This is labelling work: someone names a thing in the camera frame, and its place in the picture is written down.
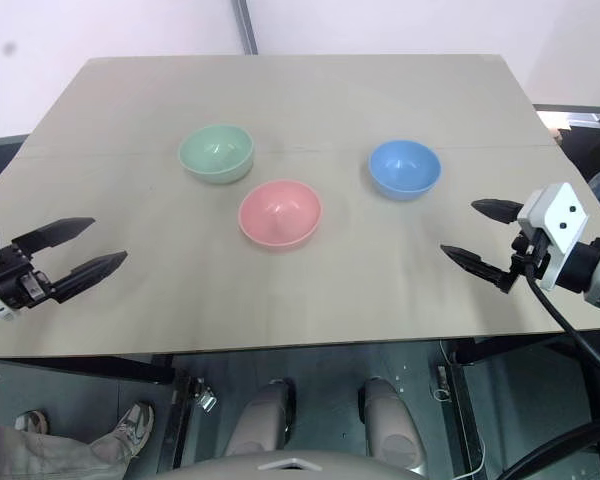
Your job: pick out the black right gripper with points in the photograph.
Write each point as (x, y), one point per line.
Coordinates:
(530, 252)

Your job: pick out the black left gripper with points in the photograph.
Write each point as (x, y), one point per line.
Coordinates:
(15, 280)

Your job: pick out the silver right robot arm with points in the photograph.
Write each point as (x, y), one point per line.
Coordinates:
(597, 272)

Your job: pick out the blue bowl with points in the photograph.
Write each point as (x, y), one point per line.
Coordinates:
(405, 170)

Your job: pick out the green bowl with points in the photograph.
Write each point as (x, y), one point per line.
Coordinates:
(216, 155)

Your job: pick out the grey sneaker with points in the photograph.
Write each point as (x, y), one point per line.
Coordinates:
(136, 425)
(31, 421)

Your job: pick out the silver metal latch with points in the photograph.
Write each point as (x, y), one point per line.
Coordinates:
(206, 397)

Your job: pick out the red bowl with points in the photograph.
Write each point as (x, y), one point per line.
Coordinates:
(280, 215)

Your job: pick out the beige trouser leg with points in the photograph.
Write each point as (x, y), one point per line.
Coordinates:
(40, 455)

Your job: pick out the dark vertical pillar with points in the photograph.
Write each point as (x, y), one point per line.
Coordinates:
(247, 25)

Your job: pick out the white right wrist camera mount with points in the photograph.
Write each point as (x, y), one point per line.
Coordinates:
(560, 215)

